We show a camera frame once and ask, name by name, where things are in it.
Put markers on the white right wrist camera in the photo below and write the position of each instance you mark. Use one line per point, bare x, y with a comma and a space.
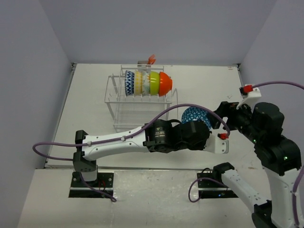
250, 95

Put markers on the orange clip on grey block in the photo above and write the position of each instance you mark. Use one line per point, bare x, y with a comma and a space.
151, 60

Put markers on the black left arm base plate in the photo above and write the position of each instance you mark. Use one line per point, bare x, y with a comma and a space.
104, 183

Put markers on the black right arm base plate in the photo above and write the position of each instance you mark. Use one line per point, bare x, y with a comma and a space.
212, 190

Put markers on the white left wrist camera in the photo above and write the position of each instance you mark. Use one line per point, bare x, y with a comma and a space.
216, 145

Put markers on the white green orange patterned bowl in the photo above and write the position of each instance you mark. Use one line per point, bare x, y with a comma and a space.
145, 83

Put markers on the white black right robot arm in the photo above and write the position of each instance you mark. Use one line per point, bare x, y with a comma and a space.
280, 157

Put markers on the yellow rim patterned bowl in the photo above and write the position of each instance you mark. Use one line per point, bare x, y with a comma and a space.
138, 83

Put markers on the lime green bowl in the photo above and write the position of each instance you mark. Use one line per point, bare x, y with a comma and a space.
154, 83

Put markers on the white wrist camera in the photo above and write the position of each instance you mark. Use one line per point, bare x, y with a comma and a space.
250, 95
216, 145

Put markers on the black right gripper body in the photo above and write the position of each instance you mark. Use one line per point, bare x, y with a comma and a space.
241, 118

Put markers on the white wire dish rack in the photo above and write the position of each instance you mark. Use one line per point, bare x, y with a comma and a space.
131, 111

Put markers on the teal triangle pattern bowl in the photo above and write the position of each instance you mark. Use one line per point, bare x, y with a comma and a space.
195, 114

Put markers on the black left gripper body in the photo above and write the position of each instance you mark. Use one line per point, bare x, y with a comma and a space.
199, 146

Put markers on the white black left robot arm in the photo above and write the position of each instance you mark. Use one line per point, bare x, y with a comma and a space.
161, 136

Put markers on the red rim zigzag bowl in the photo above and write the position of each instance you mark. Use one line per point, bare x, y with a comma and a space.
129, 82

